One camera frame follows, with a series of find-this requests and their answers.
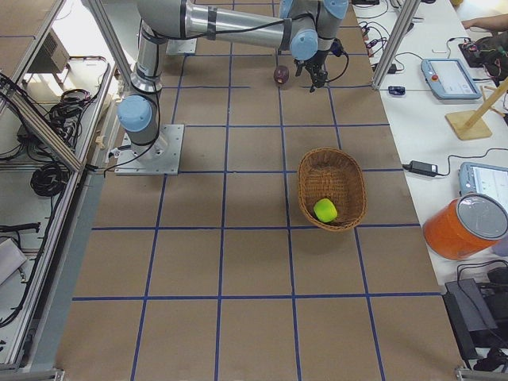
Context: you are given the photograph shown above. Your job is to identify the aluminium frame post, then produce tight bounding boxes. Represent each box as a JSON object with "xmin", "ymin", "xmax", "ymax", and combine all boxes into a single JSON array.
[{"xmin": 371, "ymin": 0, "xmax": 420, "ymax": 90}]

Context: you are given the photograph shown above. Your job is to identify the wooden stand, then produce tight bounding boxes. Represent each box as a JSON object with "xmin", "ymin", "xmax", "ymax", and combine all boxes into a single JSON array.
[{"xmin": 445, "ymin": 79, "xmax": 507, "ymax": 140}]

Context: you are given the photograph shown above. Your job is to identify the coiled black cables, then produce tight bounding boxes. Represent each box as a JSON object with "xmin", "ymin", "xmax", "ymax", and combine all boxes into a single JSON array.
[{"xmin": 30, "ymin": 162, "xmax": 64, "ymax": 198}]

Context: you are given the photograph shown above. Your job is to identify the orange bucket with grey lid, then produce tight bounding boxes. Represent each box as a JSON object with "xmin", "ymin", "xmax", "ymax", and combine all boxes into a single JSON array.
[{"xmin": 423, "ymin": 193, "xmax": 507, "ymax": 260}]

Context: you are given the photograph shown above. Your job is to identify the black power adapter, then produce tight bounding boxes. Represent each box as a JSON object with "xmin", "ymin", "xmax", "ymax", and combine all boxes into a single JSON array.
[{"xmin": 402, "ymin": 160, "xmax": 439, "ymax": 177}]

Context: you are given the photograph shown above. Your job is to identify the lower teach pendant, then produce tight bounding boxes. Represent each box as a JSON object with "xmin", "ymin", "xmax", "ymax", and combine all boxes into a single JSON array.
[{"xmin": 459, "ymin": 162, "xmax": 507, "ymax": 202}]

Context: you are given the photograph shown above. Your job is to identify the upper teach pendant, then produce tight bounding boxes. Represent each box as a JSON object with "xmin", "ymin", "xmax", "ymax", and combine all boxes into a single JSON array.
[{"xmin": 420, "ymin": 59, "xmax": 482, "ymax": 100}]

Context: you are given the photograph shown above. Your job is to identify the dark red apple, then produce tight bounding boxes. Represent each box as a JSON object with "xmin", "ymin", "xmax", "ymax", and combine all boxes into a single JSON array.
[{"xmin": 273, "ymin": 65, "xmax": 290, "ymax": 85}]

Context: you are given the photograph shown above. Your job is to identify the green apple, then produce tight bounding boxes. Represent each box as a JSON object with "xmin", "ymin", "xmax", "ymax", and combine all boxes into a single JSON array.
[{"xmin": 313, "ymin": 198, "xmax": 338, "ymax": 223}]

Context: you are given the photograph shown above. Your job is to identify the teach pendant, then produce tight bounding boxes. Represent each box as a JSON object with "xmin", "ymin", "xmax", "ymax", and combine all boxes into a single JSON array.
[
  {"xmin": 420, "ymin": 59, "xmax": 482, "ymax": 100},
  {"xmin": 459, "ymin": 162, "xmax": 507, "ymax": 202}
]

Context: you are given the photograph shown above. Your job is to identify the small blue black device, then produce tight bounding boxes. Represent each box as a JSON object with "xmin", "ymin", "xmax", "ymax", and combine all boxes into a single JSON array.
[{"xmin": 387, "ymin": 86, "xmax": 406, "ymax": 96}]

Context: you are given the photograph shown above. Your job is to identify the woven wicker basket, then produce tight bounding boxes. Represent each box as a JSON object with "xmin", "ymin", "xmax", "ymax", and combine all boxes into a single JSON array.
[{"xmin": 298, "ymin": 148, "xmax": 367, "ymax": 232}]

